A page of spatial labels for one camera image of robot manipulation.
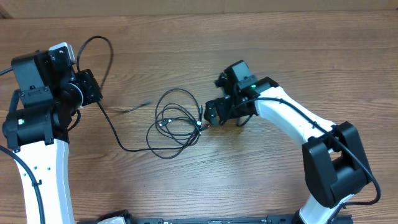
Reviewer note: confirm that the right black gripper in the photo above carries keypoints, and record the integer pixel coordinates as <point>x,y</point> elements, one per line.
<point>220,106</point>

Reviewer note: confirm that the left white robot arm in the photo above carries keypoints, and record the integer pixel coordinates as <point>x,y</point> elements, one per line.
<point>36,128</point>

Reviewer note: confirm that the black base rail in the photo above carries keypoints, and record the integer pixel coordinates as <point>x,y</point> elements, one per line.
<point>123,216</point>

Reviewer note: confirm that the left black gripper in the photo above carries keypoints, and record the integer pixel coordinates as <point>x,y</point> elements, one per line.
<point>86,78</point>

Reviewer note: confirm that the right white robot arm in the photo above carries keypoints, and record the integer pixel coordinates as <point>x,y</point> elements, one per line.
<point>335,164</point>

